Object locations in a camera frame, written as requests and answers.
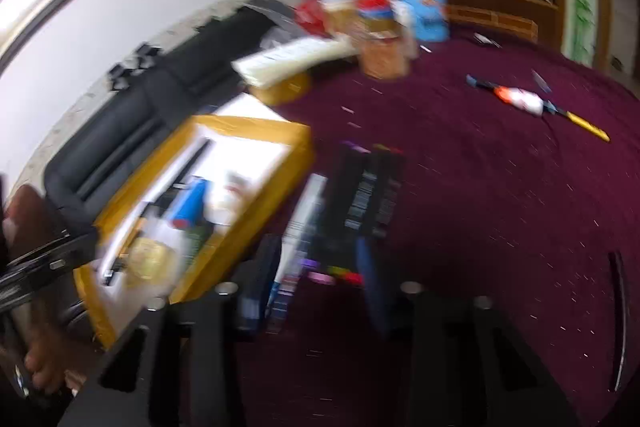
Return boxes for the blue bottle red cap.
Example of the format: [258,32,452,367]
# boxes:
[170,179,208,230]

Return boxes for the green box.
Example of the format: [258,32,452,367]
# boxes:
[182,224,213,268]

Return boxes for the black sofa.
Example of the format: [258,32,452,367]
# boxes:
[42,0,296,228]

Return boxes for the yellow strip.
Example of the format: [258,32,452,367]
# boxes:
[562,109,611,142]

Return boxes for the black pen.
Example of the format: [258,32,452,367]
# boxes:
[150,139,211,202]

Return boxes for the blue packet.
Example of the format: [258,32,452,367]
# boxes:
[395,0,450,42]

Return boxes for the red bag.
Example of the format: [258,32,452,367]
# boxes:
[294,0,331,38]

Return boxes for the white plastic bag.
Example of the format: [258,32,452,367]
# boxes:
[231,36,358,88]

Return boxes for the black marker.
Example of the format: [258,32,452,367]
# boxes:
[370,144,406,238]
[325,142,376,238]

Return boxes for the person's left hand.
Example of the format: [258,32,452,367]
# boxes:
[20,307,101,395]

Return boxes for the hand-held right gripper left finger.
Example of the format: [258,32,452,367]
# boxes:
[57,234,283,427]

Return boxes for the jar with blue lid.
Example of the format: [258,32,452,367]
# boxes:
[315,0,361,35]

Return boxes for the white and orange glue tube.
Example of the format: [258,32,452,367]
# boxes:
[466,74,556,118]

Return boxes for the yellow tape roll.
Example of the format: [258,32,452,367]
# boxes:
[250,72,313,106]

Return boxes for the yellow cardboard box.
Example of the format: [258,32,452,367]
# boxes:
[74,114,316,350]

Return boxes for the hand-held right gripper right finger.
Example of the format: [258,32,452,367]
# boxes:
[357,237,576,427]

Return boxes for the white marker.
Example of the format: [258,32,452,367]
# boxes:
[267,174,328,333]

